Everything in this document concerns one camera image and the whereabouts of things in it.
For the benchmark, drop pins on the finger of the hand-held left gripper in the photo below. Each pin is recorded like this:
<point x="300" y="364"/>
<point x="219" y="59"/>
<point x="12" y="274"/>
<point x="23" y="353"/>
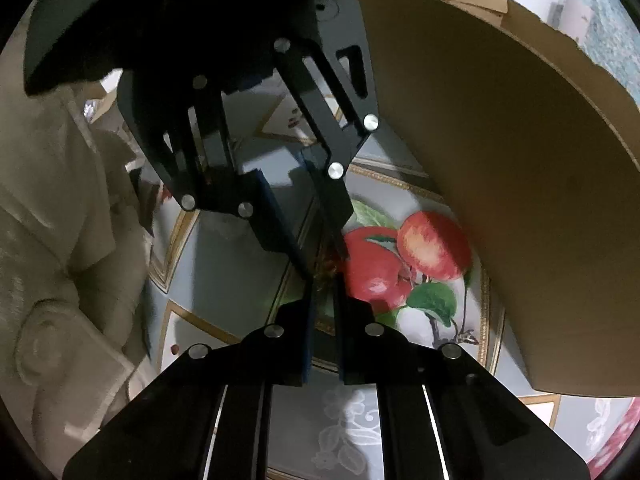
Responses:
<point x="270" y="220"/>
<point x="335" y="195"/>

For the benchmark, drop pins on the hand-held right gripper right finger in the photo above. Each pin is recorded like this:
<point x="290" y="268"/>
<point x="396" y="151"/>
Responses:
<point x="357" y="350"/>

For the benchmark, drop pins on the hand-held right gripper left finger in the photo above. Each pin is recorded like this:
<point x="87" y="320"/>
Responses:
<point x="290" y="350"/>

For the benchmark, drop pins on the small gold earring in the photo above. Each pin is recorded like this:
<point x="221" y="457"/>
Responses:
<point x="330" y="269"/>

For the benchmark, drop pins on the brown cardboard box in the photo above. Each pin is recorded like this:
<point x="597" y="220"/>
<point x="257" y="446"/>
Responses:
<point x="500" y="160"/>

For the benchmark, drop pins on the beige jacket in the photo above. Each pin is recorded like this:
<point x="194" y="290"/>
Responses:
<point x="60" y="210"/>

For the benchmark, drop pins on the blue floral wall cloth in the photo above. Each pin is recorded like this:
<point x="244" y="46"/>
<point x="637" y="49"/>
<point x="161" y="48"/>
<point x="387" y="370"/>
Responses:
<point x="600" y="35"/>

